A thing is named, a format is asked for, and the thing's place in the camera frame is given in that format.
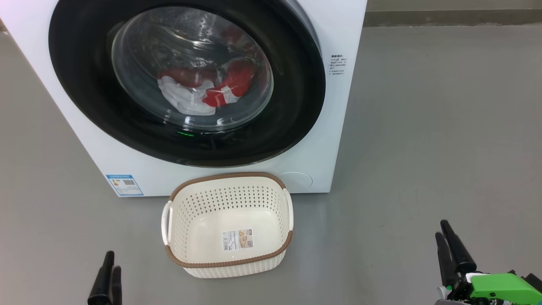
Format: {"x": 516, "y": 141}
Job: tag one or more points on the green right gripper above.
{"x": 504, "y": 290}

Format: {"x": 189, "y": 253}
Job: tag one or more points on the grey wall baseboard strip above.
{"x": 449, "y": 18}

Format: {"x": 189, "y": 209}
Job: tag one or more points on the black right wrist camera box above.
{"x": 535, "y": 281}

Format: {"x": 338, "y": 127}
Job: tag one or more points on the blue energy label sticker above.
{"x": 125, "y": 185}

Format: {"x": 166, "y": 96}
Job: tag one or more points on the white front-load washing machine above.
{"x": 51, "y": 106}

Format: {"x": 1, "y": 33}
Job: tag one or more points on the cream laundry basket brown rim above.
{"x": 228, "y": 262}

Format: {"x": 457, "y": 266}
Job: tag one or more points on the printed product label sticker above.
{"x": 238, "y": 239}

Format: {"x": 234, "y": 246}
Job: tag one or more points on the red and white garment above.
{"x": 237, "y": 80}

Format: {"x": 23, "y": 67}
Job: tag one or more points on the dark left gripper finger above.
{"x": 116, "y": 290}
{"x": 100, "y": 288}

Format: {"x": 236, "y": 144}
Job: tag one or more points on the small black text sticker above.
{"x": 338, "y": 64}

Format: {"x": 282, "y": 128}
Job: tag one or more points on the black round glass washer door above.
{"x": 292, "y": 84}

